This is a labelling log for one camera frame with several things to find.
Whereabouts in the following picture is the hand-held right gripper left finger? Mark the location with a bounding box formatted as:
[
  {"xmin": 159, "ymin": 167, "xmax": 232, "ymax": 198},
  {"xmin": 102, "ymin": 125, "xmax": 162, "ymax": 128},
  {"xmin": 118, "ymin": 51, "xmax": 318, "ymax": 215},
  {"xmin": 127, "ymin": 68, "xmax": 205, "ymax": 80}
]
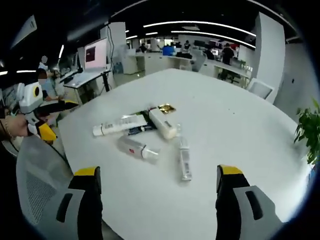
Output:
[{"xmin": 55, "ymin": 166, "xmax": 104, "ymax": 240}]

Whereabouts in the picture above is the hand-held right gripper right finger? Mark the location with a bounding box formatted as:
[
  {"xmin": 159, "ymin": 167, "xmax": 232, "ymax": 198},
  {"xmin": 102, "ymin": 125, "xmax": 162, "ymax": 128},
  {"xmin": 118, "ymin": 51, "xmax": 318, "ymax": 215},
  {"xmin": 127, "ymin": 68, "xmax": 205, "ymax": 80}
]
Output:
[{"xmin": 215, "ymin": 164, "xmax": 285, "ymax": 240}]

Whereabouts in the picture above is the white skincare tube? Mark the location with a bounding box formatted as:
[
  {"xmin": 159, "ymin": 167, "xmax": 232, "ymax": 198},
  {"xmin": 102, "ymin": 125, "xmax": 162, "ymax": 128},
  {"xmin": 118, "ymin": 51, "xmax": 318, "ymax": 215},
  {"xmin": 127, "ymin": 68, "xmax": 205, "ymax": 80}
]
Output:
[{"xmin": 92, "ymin": 114, "xmax": 149, "ymax": 138}]

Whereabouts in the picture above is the clear skincare bottle white label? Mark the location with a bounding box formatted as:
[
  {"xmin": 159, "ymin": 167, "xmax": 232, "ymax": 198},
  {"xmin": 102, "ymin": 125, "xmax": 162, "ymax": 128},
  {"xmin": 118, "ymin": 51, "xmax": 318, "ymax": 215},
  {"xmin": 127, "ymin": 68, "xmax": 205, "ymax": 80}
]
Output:
[{"xmin": 176, "ymin": 136, "xmax": 194, "ymax": 182}]

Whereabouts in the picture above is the clear skincare bottle red label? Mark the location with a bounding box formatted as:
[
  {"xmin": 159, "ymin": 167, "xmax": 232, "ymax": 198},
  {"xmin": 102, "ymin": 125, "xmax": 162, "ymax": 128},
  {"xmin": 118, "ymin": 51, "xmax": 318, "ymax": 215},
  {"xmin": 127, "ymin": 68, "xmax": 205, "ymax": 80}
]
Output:
[{"xmin": 116, "ymin": 134, "xmax": 161, "ymax": 165}]

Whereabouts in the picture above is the dark skincare item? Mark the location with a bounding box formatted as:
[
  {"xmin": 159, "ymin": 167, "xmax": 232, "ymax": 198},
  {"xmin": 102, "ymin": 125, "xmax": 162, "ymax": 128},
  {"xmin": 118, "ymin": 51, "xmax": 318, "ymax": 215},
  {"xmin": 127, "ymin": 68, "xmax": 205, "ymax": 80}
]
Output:
[{"xmin": 136, "ymin": 106, "xmax": 156, "ymax": 120}]

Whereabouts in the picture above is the small clear skincare bottle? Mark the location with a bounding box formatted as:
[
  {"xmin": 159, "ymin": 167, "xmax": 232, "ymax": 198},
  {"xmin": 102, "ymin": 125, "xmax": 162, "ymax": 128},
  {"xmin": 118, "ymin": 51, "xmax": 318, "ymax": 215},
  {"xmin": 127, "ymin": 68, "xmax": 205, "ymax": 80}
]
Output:
[{"xmin": 174, "ymin": 122, "xmax": 184, "ymax": 138}]

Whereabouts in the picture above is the white skincare bottle cream cap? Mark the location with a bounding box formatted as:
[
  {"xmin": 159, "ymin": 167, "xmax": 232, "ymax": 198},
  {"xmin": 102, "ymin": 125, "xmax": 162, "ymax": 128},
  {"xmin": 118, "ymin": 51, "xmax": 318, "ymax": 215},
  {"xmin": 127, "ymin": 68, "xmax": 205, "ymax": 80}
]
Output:
[{"xmin": 148, "ymin": 108, "xmax": 177, "ymax": 141}]

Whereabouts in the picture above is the gold skincare packet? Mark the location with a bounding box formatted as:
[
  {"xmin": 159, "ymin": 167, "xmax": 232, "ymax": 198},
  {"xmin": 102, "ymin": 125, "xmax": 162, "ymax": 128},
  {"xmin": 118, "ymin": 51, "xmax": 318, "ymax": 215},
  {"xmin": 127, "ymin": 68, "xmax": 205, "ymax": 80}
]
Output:
[{"xmin": 157, "ymin": 102, "xmax": 178, "ymax": 115}]

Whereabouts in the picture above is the person's left hand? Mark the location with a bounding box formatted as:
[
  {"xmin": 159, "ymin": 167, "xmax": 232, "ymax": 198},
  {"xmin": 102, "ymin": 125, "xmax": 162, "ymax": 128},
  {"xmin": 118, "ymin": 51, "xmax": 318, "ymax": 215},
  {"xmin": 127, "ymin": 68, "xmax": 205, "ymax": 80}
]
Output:
[{"xmin": 0, "ymin": 116, "xmax": 29, "ymax": 141}]

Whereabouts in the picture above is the white side desk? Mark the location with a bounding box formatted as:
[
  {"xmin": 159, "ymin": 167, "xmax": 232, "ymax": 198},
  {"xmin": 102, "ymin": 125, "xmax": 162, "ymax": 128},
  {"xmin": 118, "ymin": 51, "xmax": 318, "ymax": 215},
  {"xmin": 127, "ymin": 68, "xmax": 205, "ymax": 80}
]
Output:
[{"xmin": 62, "ymin": 69, "xmax": 113, "ymax": 105}]

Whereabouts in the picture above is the grey mesh office chair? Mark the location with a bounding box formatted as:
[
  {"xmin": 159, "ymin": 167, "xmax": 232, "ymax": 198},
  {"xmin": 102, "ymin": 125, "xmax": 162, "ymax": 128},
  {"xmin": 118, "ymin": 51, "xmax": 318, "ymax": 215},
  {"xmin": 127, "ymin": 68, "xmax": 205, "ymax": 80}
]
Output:
[{"xmin": 15, "ymin": 136, "xmax": 77, "ymax": 227}]

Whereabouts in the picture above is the computer monitor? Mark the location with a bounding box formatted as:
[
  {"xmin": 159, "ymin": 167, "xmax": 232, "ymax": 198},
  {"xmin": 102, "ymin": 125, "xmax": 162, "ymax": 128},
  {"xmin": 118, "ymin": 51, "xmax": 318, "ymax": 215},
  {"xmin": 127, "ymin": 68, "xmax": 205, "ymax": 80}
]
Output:
[{"xmin": 83, "ymin": 38, "xmax": 109, "ymax": 71}]

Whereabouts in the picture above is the green potted plant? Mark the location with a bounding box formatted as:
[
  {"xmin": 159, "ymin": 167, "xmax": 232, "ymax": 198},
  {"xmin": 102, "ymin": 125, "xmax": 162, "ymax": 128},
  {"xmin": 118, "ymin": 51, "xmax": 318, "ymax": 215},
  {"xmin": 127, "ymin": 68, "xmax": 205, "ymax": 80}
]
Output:
[{"xmin": 293, "ymin": 98, "xmax": 320, "ymax": 166}]

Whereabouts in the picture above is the white office chair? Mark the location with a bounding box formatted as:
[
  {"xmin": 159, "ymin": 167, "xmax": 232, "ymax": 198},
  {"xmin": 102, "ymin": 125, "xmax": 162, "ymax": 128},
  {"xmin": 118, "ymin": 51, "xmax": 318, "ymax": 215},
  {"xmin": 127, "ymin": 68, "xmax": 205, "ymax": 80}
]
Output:
[{"xmin": 246, "ymin": 77, "xmax": 275, "ymax": 101}]

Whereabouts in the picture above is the long white office counter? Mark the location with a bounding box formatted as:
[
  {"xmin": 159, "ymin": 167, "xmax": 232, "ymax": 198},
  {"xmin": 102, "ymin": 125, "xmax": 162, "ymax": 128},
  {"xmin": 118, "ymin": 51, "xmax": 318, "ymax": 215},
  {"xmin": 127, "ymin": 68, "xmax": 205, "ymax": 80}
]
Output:
[{"xmin": 126, "ymin": 51, "xmax": 251, "ymax": 83}]

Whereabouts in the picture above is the ceiling light strip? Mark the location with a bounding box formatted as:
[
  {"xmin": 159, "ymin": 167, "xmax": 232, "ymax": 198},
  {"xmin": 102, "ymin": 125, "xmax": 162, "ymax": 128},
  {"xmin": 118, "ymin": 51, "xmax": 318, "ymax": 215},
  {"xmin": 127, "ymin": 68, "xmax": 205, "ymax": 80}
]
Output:
[{"xmin": 143, "ymin": 20, "xmax": 257, "ymax": 38}]

